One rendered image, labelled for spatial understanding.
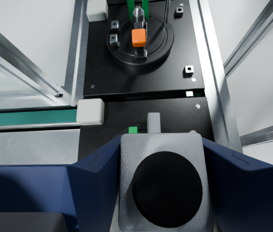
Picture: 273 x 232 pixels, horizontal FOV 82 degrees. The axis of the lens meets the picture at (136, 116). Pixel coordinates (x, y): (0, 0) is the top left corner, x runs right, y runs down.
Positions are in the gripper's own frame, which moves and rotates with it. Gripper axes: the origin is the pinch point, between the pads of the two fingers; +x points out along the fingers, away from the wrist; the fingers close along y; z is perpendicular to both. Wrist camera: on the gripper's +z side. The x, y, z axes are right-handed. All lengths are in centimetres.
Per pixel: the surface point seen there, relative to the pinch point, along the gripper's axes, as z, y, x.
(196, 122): -5.2, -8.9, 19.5
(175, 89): 0.1, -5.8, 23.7
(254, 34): 9.1, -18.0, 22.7
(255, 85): -1.2, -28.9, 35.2
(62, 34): 14, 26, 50
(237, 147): -9.1, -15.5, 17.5
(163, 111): -3.4, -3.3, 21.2
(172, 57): 6.0, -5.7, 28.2
